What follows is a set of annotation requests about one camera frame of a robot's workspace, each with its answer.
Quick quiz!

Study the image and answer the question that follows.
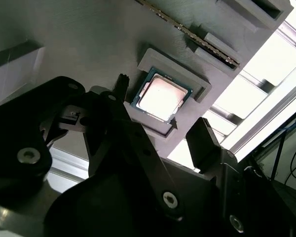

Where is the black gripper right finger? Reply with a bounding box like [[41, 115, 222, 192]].
[[161, 118, 296, 237]]

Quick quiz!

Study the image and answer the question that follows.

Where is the silver CPU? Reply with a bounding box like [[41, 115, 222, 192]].
[[130, 66, 194, 123]]

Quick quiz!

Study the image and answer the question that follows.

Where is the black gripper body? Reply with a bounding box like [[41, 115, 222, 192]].
[[43, 172, 185, 237]]

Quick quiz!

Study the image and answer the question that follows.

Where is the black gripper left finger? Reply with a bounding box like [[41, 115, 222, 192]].
[[0, 73, 185, 221]]

